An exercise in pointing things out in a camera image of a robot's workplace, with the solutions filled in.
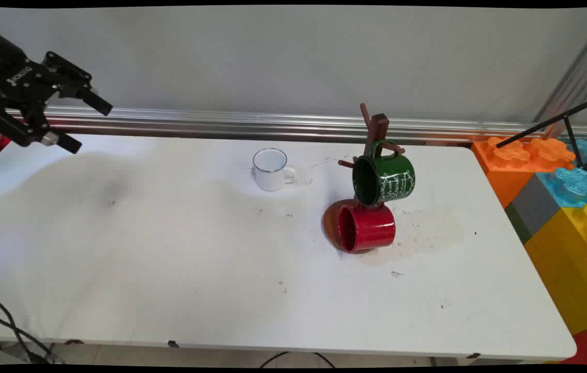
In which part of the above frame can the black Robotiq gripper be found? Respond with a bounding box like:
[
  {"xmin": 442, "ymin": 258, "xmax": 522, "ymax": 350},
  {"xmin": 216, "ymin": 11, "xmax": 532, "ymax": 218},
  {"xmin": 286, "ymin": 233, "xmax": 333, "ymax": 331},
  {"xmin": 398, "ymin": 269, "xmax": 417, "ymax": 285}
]
[{"xmin": 0, "ymin": 20, "xmax": 114, "ymax": 154}]

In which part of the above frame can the green enamel mug white print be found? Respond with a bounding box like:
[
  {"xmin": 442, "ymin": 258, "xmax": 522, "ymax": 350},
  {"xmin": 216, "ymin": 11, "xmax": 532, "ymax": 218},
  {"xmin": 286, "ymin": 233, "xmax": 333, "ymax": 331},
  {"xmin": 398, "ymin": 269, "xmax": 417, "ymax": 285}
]
[{"xmin": 352, "ymin": 140, "xmax": 416, "ymax": 207}]

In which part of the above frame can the brown wooden mug tree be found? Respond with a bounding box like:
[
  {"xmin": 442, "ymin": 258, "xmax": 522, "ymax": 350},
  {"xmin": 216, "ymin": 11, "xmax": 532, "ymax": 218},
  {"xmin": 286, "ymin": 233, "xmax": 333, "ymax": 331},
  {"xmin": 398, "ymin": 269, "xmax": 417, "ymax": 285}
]
[{"xmin": 323, "ymin": 103, "xmax": 406, "ymax": 254}]

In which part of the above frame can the red ceramic mug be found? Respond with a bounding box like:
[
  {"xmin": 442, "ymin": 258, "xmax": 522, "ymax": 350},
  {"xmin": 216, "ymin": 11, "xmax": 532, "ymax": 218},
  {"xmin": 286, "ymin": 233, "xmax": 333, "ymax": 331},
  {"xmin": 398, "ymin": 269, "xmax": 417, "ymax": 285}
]
[{"xmin": 336, "ymin": 203, "xmax": 397, "ymax": 254}]

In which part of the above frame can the orange giant building block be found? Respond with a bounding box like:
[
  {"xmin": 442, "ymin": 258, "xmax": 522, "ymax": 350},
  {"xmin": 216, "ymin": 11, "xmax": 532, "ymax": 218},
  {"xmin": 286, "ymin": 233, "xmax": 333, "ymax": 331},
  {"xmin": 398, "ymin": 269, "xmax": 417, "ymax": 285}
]
[{"xmin": 471, "ymin": 136, "xmax": 577, "ymax": 209}]

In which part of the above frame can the dark green giant building block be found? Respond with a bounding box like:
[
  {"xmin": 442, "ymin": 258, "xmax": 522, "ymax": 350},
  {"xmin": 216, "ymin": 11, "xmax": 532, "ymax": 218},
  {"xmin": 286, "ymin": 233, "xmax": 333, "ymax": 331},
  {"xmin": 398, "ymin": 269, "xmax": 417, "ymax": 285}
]
[{"xmin": 504, "ymin": 203, "xmax": 532, "ymax": 245}]

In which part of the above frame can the grey giant building block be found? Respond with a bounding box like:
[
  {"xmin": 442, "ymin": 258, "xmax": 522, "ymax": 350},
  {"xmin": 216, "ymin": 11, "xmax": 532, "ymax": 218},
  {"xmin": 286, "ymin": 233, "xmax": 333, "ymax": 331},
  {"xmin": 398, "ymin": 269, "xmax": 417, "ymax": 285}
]
[{"xmin": 511, "ymin": 174, "xmax": 563, "ymax": 237}]

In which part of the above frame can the black tripod stand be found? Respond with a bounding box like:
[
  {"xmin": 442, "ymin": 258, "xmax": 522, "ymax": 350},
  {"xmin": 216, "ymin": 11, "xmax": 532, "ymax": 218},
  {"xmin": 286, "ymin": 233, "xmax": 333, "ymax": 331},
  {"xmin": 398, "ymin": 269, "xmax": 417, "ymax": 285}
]
[{"xmin": 495, "ymin": 91, "xmax": 587, "ymax": 178}]

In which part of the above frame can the blue giant building block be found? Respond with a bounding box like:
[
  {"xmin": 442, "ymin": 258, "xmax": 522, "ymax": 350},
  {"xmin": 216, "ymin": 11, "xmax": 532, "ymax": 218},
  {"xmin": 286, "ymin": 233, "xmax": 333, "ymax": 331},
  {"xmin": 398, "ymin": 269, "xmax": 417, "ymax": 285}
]
[{"xmin": 537, "ymin": 138, "xmax": 587, "ymax": 209}]

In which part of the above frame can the yellow giant building block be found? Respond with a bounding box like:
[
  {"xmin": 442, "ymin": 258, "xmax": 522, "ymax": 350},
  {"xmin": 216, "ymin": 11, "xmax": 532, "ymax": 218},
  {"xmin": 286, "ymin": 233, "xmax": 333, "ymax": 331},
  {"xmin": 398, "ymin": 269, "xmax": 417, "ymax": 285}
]
[{"xmin": 524, "ymin": 203, "xmax": 587, "ymax": 364}]

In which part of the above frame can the red giant building block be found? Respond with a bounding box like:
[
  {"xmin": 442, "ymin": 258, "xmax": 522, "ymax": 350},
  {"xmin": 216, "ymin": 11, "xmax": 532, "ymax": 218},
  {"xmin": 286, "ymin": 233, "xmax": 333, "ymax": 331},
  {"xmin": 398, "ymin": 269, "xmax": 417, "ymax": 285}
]
[{"xmin": 562, "ymin": 331, "xmax": 587, "ymax": 366}]

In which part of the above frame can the black floor cable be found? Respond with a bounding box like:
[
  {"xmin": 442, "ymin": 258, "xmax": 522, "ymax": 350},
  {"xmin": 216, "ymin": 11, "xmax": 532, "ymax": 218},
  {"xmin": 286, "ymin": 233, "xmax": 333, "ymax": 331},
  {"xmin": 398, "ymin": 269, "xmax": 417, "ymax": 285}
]
[{"xmin": 0, "ymin": 283, "xmax": 35, "ymax": 363}]

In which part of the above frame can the aluminium rail along wall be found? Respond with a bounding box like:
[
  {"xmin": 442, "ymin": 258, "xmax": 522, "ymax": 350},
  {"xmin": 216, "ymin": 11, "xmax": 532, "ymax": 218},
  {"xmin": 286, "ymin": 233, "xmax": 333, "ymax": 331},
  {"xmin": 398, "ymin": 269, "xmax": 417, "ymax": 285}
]
[{"xmin": 6, "ymin": 106, "xmax": 587, "ymax": 144}]

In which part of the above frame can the black cable with metal connector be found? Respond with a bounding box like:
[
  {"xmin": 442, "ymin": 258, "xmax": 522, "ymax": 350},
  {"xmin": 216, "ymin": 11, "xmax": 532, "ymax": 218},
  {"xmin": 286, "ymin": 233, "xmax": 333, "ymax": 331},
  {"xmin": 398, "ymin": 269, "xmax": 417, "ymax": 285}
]
[{"xmin": 0, "ymin": 307, "xmax": 64, "ymax": 365}]

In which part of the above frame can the black cable under table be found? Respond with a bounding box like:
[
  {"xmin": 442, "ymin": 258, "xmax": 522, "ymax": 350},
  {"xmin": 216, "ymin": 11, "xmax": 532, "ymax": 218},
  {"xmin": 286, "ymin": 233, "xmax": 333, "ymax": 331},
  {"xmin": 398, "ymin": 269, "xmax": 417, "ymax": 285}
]
[{"xmin": 259, "ymin": 352, "xmax": 336, "ymax": 369}]

